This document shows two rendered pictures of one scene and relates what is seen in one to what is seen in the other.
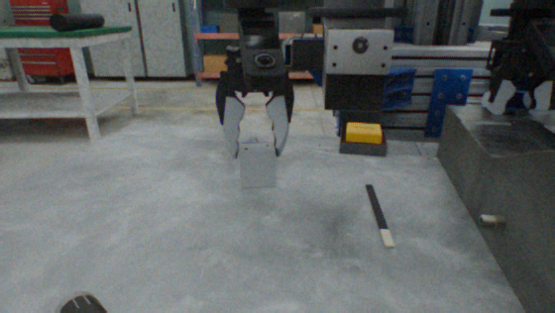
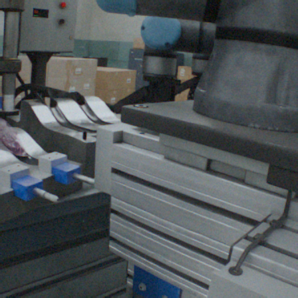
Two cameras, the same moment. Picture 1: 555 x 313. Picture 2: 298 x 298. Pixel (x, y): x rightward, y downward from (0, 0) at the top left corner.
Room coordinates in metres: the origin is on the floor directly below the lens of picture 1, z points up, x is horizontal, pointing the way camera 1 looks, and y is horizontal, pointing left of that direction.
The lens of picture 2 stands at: (1.04, -1.10, 1.10)
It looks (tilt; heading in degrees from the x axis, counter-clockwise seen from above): 16 degrees down; 123
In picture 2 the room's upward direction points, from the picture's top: 5 degrees clockwise
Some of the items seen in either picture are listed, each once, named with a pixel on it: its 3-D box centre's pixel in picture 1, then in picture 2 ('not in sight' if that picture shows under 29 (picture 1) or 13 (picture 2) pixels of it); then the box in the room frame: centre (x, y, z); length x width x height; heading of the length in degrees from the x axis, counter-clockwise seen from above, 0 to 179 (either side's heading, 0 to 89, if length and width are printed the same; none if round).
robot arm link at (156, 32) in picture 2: not in sight; (169, 32); (0.66, -0.49, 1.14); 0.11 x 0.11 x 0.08; 31
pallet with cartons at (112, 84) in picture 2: not in sight; (92, 89); (-3.16, 3.38, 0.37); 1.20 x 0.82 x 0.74; 6
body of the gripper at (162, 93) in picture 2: (526, 41); (158, 102); (0.60, -0.41, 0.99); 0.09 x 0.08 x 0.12; 174
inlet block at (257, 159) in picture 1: (255, 153); not in sight; (0.50, 0.03, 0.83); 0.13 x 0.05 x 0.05; 6
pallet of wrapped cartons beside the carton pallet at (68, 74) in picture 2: not in sight; (52, 88); (-3.04, 2.38, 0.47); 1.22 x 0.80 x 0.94; 2
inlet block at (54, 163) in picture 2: not in sight; (70, 174); (0.55, -0.63, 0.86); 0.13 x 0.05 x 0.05; 6
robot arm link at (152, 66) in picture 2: not in sight; (159, 66); (0.59, -0.41, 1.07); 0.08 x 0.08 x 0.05
